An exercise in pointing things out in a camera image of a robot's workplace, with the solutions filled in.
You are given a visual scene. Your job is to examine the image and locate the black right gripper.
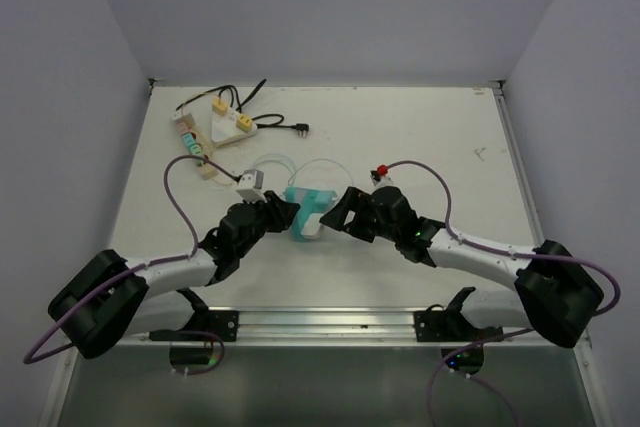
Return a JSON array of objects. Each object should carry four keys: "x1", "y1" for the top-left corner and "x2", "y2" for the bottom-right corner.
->
[{"x1": 320, "y1": 186, "x2": 400, "y2": 243}]

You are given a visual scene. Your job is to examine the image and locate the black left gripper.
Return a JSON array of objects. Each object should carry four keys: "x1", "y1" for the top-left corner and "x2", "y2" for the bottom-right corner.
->
[{"x1": 236, "y1": 189, "x2": 299, "y2": 258}]

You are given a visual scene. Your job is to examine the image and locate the light blue usb charger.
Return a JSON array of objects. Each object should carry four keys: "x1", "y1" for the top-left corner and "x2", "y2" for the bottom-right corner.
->
[{"x1": 284, "y1": 186, "x2": 305, "y2": 203}]

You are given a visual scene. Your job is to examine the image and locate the white cube charger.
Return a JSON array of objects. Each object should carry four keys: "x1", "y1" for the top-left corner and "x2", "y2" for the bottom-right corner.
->
[{"x1": 300, "y1": 214, "x2": 324, "y2": 241}]

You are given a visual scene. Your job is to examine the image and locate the teal power strip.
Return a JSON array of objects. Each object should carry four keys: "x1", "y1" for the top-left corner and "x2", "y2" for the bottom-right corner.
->
[{"x1": 290, "y1": 187, "x2": 337, "y2": 242}]

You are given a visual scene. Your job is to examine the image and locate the light blue usb cable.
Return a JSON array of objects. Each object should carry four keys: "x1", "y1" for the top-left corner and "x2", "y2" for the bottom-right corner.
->
[{"x1": 253, "y1": 152, "x2": 355, "y2": 189}]

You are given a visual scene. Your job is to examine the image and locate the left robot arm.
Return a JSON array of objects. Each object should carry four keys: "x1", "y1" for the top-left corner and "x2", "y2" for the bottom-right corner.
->
[{"x1": 48, "y1": 191, "x2": 300, "y2": 359}]

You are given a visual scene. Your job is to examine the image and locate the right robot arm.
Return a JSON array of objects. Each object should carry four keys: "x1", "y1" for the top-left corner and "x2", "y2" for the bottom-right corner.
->
[{"x1": 320, "y1": 186, "x2": 604, "y2": 348}]

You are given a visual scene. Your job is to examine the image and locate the beige power strip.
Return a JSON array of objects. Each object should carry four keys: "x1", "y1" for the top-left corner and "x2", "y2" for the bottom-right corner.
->
[{"x1": 172, "y1": 112, "x2": 218, "y2": 180}]

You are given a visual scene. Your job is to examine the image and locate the yellow cube charger front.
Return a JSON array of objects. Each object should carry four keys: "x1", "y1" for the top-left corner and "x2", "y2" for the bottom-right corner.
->
[{"x1": 236, "y1": 115, "x2": 253, "y2": 132}]

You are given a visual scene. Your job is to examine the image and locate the yellow cube charger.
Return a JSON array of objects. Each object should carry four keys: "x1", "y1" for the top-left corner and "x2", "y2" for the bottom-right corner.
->
[
  {"x1": 212, "y1": 97, "x2": 229, "y2": 116},
  {"x1": 236, "y1": 115, "x2": 253, "y2": 132}
]

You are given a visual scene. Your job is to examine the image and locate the white triangular power strip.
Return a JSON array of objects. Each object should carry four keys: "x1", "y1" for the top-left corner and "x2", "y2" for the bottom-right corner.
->
[{"x1": 211, "y1": 101, "x2": 258, "y2": 147}]

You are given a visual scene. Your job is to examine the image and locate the green cube charger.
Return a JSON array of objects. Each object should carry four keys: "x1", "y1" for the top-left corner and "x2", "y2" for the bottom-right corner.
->
[{"x1": 189, "y1": 144, "x2": 203, "y2": 156}]

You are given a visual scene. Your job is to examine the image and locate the teal cube charger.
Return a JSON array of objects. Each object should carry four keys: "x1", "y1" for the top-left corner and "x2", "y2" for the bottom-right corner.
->
[{"x1": 182, "y1": 132, "x2": 196, "y2": 147}]

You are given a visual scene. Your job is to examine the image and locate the yellow cube charger rear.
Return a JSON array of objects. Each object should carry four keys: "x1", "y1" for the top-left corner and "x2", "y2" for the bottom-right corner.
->
[{"x1": 212, "y1": 97, "x2": 229, "y2": 116}]

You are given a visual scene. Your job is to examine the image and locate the pink cube charger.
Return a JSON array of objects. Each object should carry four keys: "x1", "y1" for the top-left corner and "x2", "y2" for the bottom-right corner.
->
[{"x1": 176, "y1": 121, "x2": 189, "y2": 133}]

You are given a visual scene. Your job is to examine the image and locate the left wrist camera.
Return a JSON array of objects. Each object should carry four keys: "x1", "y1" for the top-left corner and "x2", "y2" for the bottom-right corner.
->
[{"x1": 235, "y1": 169, "x2": 266, "y2": 203}]

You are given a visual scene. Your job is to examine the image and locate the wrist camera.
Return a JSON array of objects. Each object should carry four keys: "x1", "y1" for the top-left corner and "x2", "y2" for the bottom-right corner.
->
[
  {"x1": 235, "y1": 169, "x2": 266, "y2": 203},
  {"x1": 370, "y1": 164, "x2": 394, "y2": 190}
]

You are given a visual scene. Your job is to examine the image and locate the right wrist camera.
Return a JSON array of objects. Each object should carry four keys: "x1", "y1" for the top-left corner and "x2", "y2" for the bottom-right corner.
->
[{"x1": 370, "y1": 164, "x2": 394, "y2": 190}]

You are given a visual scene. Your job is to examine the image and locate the black power cable with plug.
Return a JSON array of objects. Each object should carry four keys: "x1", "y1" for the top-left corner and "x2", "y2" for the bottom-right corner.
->
[{"x1": 219, "y1": 78, "x2": 312, "y2": 140}]

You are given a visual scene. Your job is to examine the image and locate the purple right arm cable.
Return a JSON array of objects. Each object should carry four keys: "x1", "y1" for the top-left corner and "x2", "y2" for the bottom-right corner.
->
[{"x1": 387, "y1": 160, "x2": 622, "y2": 427}]

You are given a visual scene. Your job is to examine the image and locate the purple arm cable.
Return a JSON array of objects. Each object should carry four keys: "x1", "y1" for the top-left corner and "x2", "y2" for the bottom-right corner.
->
[
  {"x1": 23, "y1": 155, "x2": 241, "y2": 376},
  {"x1": 387, "y1": 160, "x2": 622, "y2": 427}
]

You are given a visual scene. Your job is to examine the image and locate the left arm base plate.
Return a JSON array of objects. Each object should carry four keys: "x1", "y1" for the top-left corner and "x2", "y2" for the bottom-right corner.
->
[{"x1": 149, "y1": 309, "x2": 240, "y2": 342}]

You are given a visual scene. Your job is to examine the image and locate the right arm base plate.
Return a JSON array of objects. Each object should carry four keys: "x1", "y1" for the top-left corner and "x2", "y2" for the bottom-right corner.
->
[{"x1": 413, "y1": 287, "x2": 503, "y2": 343}]

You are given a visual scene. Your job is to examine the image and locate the aluminium front rail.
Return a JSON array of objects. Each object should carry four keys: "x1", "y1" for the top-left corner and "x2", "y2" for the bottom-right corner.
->
[{"x1": 123, "y1": 291, "x2": 588, "y2": 348}]

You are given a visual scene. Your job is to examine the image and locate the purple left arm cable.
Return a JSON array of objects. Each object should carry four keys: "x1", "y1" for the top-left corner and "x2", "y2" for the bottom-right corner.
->
[{"x1": 23, "y1": 155, "x2": 241, "y2": 376}]

